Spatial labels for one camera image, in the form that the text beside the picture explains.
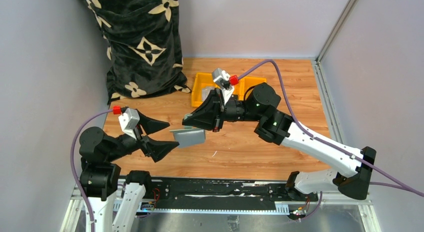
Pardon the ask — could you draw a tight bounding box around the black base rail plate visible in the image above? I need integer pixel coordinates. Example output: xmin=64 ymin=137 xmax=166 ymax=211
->
xmin=142 ymin=177 xmax=319 ymax=211

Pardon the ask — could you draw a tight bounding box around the right yellow bin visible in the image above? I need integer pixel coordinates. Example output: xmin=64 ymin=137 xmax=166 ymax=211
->
xmin=242 ymin=76 xmax=267 ymax=92

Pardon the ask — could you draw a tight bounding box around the yellow bin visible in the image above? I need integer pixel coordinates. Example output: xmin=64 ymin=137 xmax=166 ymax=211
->
xmin=191 ymin=72 xmax=217 ymax=108
xmin=229 ymin=75 xmax=245 ymax=100
xmin=242 ymin=76 xmax=267 ymax=92

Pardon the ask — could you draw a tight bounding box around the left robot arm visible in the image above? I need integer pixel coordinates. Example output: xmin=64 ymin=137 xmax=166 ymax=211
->
xmin=73 ymin=106 xmax=179 ymax=232

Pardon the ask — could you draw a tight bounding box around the left yellow bin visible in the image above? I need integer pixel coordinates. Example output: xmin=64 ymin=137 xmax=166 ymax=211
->
xmin=191 ymin=72 xmax=217 ymax=108

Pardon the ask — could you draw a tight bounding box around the grey card in bin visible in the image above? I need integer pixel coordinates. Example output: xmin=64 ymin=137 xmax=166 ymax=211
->
xmin=201 ymin=86 xmax=215 ymax=101

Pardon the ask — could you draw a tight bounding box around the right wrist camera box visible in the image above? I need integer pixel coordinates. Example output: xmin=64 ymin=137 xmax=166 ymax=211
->
xmin=212 ymin=68 xmax=235 ymax=105

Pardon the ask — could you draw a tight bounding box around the green card holder wallet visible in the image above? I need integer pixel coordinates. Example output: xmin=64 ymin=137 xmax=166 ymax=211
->
xmin=170 ymin=126 xmax=206 ymax=148

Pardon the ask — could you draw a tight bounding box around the black floral blanket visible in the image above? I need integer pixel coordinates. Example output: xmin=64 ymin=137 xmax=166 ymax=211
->
xmin=80 ymin=0 xmax=191 ymax=102

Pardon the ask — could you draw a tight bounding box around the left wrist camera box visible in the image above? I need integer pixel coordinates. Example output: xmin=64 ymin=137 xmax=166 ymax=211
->
xmin=118 ymin=108 xmax=140 ymax=139

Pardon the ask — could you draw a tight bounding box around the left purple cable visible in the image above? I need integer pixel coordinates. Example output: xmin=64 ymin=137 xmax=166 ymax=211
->
xmin=70 ymin=106 xmax=123 ymax=232

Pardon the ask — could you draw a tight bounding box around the middle yellow bin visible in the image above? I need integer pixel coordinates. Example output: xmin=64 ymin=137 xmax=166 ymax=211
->
xmin=229 ymin=75 xmax=245 ymax=100

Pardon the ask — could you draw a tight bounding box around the aluminium frame rail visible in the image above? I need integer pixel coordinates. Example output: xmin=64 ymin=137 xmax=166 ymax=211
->
xmin=60 ymin=177 xmax=381 ymax=232

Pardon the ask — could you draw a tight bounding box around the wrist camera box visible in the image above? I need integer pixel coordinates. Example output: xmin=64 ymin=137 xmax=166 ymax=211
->
xmin=118 ymin=108 xmax=140 ymax=139
xmin=212 ymin=68 xmax=235 ymax=105

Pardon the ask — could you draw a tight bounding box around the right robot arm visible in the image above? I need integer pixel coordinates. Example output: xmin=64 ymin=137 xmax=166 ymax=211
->
xmin=182 ymin=83 xmax=376 ymax=200

